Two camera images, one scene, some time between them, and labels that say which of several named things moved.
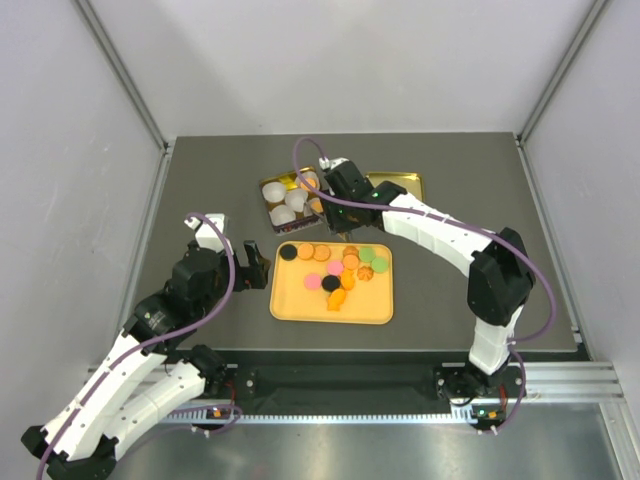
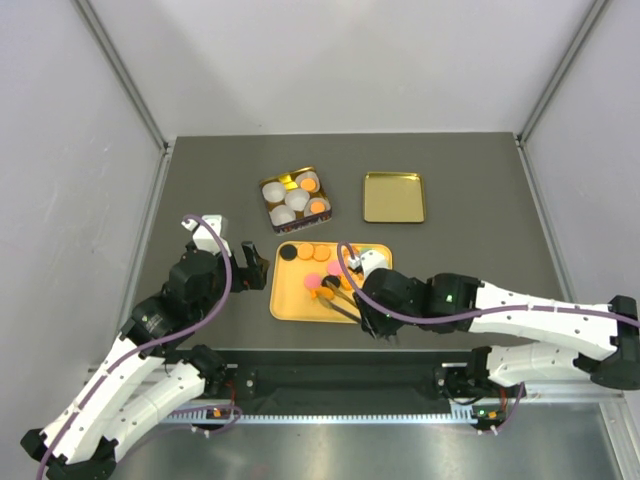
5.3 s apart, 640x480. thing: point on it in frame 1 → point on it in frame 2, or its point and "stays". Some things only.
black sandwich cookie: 330,283 stays
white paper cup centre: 296,199 stays
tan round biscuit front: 312,182 stays
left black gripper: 255,275 stays
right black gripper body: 341,219 → 383,328
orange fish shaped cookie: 336,298 → 322,292
